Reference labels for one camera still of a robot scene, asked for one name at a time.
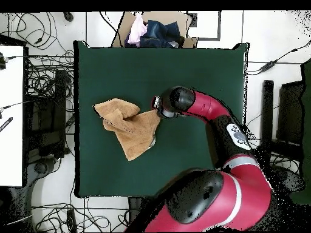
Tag dark green cloth-covered object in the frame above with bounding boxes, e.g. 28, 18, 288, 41
287, 58, 311, 204

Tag black floor stand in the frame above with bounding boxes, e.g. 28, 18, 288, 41
25, 69, 67, 158

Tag grey stand base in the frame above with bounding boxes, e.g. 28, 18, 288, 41
273, 166, 304, 195
27, 157, 58, 178

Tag cardboard box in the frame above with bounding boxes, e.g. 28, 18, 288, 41
112, 10, 199, 49

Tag black power strip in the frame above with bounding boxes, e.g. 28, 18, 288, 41
66, 209, 77, 232

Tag dark green tablecloth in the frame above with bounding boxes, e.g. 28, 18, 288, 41
73, 40, 248, 198

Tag pink garment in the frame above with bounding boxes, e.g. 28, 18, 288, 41
127, 13, 148, 46

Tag orange terry towel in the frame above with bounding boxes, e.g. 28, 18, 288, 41
93, 98, 162, 161

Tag blue jeans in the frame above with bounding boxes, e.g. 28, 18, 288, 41
125, 19, 185, 49

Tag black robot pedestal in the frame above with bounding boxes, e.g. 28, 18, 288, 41
128, 197, 146, 223

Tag black power adapter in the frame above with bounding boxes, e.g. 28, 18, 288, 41
257, 60, 278, 72

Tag black furniture frame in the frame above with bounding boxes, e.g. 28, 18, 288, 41
259, 79, 304, 161

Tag white desk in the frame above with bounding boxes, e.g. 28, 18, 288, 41
0, 44, 25, 187

